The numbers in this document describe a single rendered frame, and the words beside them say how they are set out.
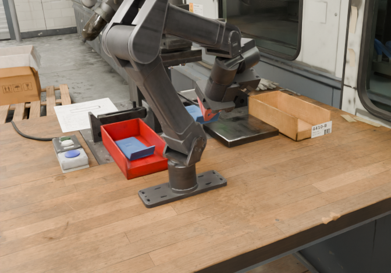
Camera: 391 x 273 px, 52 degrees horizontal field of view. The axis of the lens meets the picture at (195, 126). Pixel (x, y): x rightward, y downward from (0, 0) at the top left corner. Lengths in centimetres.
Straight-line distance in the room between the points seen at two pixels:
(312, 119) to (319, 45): 44
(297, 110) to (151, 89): 67
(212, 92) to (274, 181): 25
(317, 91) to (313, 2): 34
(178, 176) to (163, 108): 17
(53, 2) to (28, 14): 62
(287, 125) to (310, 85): 51
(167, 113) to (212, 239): 26
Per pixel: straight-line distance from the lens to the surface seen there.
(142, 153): 109
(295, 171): 102
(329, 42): 160
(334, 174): 102
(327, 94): 160
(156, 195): 91
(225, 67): 92
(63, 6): 1042
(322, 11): 162
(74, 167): 109
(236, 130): 119
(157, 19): 73
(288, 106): 137
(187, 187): 90
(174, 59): 121
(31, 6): 1038
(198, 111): 115
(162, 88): 78
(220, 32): 87
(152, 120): 124
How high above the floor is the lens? 138
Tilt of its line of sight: 22 degrees down
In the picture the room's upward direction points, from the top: 3 degrees counter-clockwise
